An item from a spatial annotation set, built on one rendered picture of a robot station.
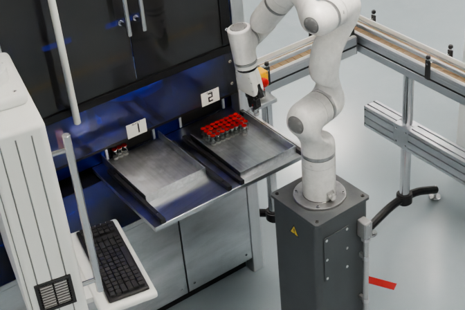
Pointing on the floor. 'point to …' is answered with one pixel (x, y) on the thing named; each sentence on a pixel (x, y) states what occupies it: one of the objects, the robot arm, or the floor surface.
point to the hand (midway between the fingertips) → (254, 102)
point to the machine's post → (239, 101)
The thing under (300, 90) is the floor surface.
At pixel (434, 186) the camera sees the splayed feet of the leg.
